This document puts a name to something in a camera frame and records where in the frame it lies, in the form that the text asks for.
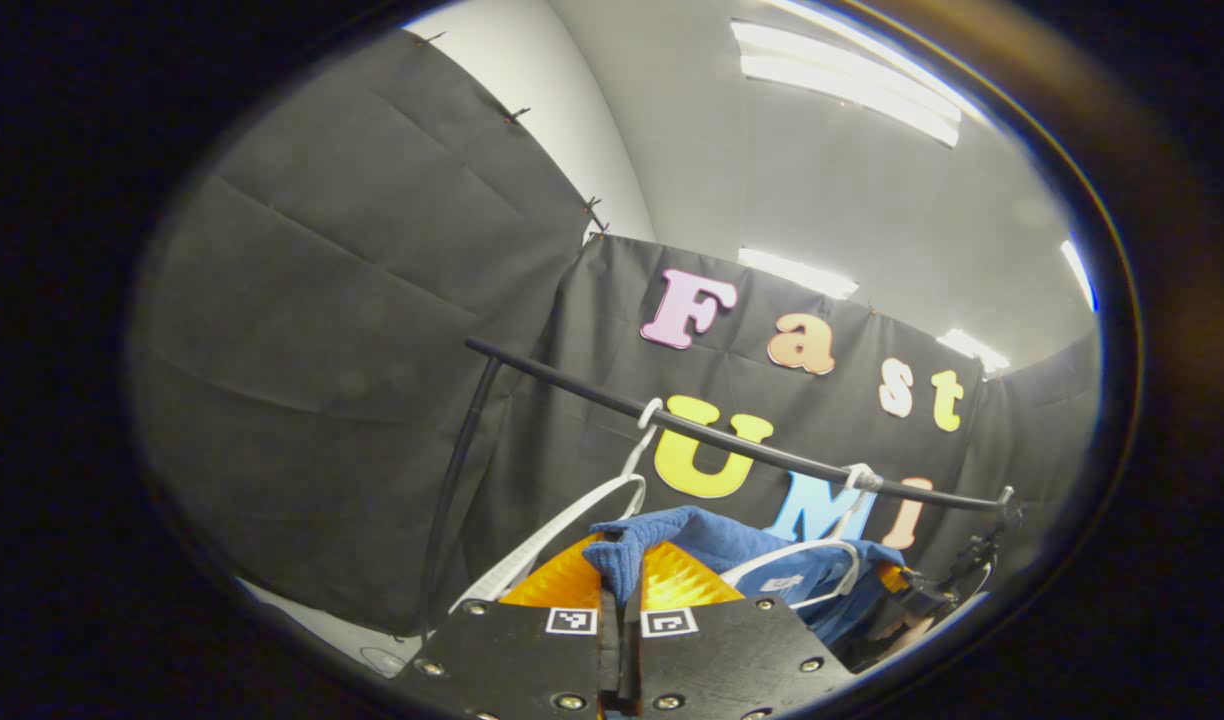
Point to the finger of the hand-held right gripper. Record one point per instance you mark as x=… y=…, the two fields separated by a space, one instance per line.
x=922 y=595

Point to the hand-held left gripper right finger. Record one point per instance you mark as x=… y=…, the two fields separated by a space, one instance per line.
x=732 y=660

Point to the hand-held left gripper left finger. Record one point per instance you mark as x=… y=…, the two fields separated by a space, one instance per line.
x=512 y=660

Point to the white plastic hanger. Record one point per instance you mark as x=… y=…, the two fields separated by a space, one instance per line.
x=792 y=548
x=512 y=570

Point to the black metal clothes rack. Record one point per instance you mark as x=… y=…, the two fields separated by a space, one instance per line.
x=592 y=388

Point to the ceiling light panel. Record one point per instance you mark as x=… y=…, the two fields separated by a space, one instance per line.
x=1079 y=275
x=797 y=272
x=972 y=350

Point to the black backdrop cloth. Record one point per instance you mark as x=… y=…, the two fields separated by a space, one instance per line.
x=322 y=350

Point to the large ceiling light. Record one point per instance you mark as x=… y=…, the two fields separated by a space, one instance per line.
x=842 y=80

